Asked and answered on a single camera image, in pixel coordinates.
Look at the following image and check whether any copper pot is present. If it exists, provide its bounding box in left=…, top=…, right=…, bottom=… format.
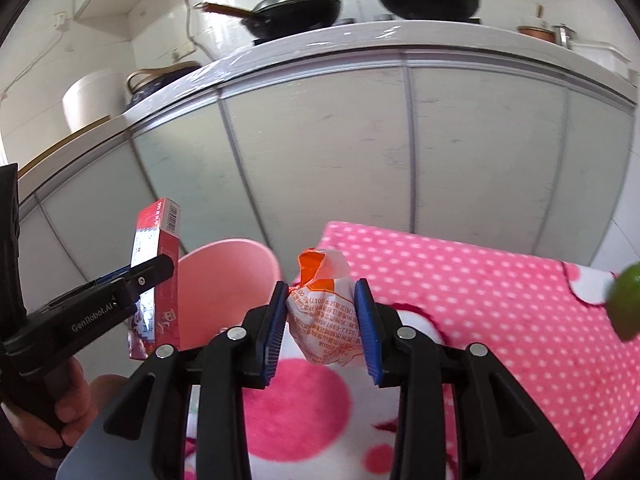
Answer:
left=517, top=25, right=557, bottom=43

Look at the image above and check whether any kitchen counter cabinet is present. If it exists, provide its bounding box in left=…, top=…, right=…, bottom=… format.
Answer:
left=17, top=20, right=640, bottom=311

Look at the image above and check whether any pink plastic bucket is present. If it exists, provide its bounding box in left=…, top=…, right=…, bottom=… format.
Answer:
left=176, top=239, right=283, bottom=353

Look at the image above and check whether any green bell pepper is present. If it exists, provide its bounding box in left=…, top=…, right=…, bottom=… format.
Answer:
left=602, top=260, right=640, bottom=343

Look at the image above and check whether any orange white snack wrapper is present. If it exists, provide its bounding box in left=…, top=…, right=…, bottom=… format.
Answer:
left=286, top=247, right=366, bottom=368

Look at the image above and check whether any steel cup with lid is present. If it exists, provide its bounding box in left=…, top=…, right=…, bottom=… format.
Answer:
left=552, top=22, right=581, bottom=50

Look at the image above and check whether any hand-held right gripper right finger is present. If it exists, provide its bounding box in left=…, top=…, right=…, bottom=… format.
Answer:
left=354, top=277, right=586, bottom=480

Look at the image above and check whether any person's left hand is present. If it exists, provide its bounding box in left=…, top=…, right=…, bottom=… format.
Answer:
left=25, top=360, right=101, bottom=453

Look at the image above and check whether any power cord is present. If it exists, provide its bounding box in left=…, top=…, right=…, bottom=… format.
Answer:
left=182, top=0, right=211, bottom=56

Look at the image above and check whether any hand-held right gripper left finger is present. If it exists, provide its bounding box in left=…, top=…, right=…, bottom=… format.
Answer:
left=55, top=280, right=290, bottom=480

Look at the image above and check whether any black wok straight wooden handle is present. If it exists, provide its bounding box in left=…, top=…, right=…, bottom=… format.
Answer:
left=194, top=0, right=343, bottom=41

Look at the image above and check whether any pink dotted printed blanket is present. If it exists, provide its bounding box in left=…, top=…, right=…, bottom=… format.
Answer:
left=182, top=220, right=640, bottom=480

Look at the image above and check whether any red toothpaste box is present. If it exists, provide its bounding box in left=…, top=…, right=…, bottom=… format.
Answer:
left=127, top=199, right=182, bottom=361

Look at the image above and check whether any gas stove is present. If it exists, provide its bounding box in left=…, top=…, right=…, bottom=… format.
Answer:
left=252, top=14, right=483, bottom=43

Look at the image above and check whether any white plastic container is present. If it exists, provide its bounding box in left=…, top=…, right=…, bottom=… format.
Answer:
left=570, top=40, right=632, bottom=78

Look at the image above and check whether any white round container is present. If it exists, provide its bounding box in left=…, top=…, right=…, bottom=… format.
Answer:
left=62, top=71, right=135, bottom=133

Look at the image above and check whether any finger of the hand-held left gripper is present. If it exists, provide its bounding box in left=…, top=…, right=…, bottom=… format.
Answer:
left=94, top=265, right=133, bottom=284
left=117, top=254, right=176, bottom=294

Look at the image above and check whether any dark patterned pot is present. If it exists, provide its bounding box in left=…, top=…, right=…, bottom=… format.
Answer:
left=125, top=60, right=202, bottom=108

